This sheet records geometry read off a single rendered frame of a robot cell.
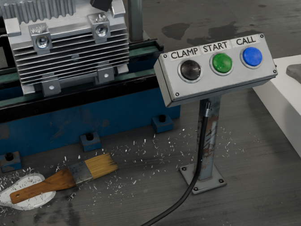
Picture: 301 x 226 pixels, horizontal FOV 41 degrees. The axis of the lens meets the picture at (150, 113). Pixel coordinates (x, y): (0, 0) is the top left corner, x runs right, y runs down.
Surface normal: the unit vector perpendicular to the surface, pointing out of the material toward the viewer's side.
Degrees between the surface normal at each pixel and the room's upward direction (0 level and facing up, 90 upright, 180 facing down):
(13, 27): 45
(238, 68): 38
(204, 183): 0
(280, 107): 90
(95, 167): 1
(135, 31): 90
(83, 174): 0
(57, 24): 51
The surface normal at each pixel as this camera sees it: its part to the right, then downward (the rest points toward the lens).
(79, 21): 0.28, -0.04
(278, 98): -0.98, 0.14
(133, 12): 0.35, 0.59
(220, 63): 0.18, -0.23
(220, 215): -0.01, -0.77
